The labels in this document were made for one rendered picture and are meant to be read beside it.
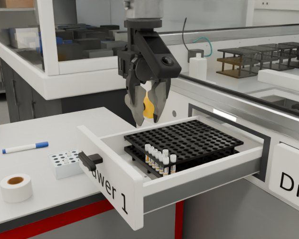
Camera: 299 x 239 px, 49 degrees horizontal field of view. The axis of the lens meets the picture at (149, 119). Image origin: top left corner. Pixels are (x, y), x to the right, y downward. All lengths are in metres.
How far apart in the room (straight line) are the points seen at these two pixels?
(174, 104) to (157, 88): 0.34
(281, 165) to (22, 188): 0.58
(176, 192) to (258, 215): 0.27
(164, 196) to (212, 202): 0.36
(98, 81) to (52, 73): 0.21
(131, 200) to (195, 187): 0.15
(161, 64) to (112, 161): 0.20
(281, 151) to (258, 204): 0.17
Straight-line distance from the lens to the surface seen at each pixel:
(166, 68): 0.58
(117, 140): 0.83
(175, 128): 0.85
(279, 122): 0.75
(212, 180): 0.71
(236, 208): 0.92
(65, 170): 0.92
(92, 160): 0.67
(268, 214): 0.84
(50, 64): 1.44
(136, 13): 0.64
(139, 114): 0.67
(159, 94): 0.69
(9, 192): 0.85
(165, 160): 0.67
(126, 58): 0.67
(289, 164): 0.73
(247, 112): 0.80
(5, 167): 1.03
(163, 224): 1.05
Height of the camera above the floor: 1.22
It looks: 20 degrees down
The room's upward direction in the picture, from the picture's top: straight up
